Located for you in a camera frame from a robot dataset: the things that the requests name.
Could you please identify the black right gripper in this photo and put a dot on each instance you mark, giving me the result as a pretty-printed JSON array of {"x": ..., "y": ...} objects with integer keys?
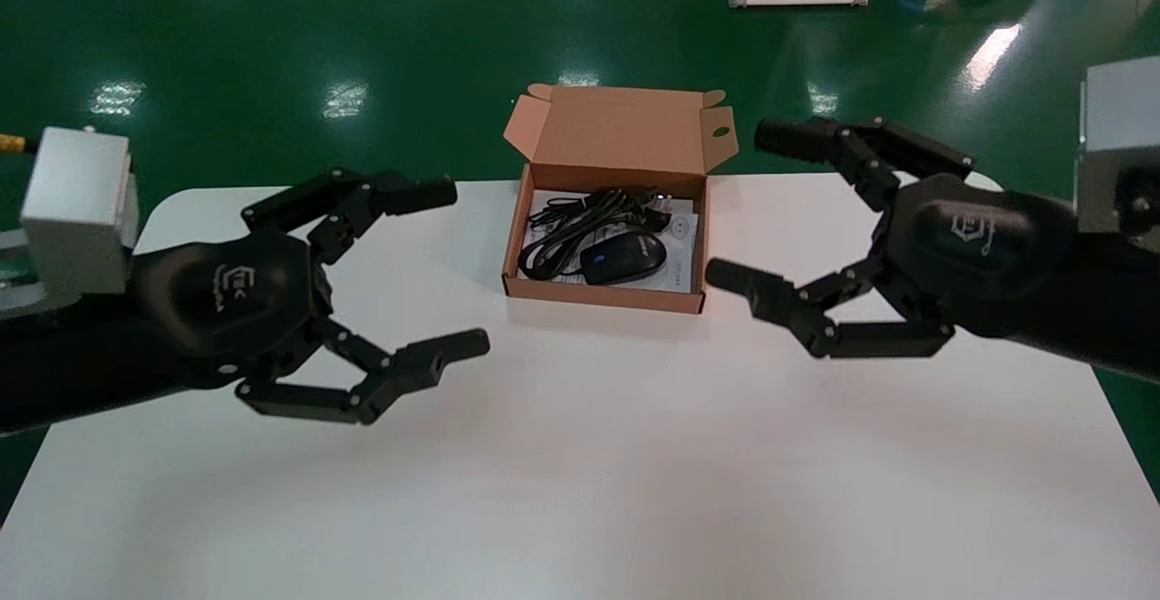
[{"x": 988, "y": 256}]

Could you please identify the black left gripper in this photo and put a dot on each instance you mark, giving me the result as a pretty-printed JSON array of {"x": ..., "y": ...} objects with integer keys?
[{"x": 227, "y": 310}]

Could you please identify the brown cardboard storage box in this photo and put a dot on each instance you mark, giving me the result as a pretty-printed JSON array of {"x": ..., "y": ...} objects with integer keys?
[{"x": 625, "y": 133}]

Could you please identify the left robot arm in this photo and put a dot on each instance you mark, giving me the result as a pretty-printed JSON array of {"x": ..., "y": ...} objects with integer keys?
[{"x": 63, "y": 364}]

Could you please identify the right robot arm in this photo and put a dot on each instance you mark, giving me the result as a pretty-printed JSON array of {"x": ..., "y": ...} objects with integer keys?
[{"x": 1124, "y": 310}]

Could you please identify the white printed paper sheet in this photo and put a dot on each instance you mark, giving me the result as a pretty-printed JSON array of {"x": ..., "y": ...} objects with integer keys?
[{"x": 684, "y": 256}]

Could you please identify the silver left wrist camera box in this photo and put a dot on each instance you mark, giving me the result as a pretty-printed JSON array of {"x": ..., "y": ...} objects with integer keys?
[{"x": 77, "y": 210}]

